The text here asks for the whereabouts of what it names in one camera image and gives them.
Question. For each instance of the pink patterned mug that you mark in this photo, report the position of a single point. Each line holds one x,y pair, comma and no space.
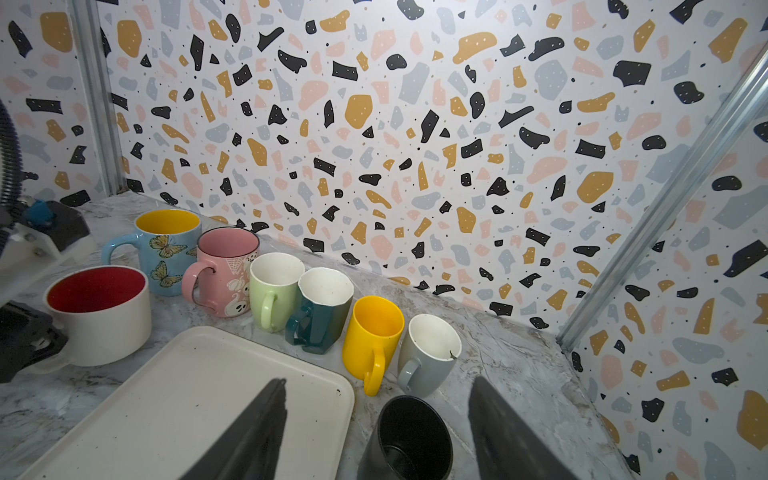
218,281

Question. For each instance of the dark green mug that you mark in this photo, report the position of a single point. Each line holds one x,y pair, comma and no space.
326,297

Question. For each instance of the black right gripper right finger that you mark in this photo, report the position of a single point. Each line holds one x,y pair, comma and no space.
506,447

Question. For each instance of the beige rectangular tray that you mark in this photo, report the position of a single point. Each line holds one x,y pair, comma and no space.
161,420

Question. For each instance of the aluminium corner post left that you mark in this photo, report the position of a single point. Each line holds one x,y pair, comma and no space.
97,90

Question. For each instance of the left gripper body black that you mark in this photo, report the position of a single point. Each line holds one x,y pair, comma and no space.
28,336

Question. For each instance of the white mug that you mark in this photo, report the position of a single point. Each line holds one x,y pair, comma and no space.
105,312

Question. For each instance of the aluminium corner post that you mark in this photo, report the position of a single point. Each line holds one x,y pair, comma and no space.
743,103
97,90

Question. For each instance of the aluminium corner post right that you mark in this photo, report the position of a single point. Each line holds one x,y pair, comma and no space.
743,103

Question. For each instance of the black mug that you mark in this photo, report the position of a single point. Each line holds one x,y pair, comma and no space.
410,441

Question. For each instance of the light green mug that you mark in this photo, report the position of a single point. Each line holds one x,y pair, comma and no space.
274,292

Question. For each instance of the grey mug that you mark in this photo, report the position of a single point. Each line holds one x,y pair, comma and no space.
429,351

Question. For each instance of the blue butterfly mug yellow inside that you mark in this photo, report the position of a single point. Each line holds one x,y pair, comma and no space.
166,242

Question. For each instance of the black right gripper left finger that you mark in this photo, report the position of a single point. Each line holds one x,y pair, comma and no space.
249,448

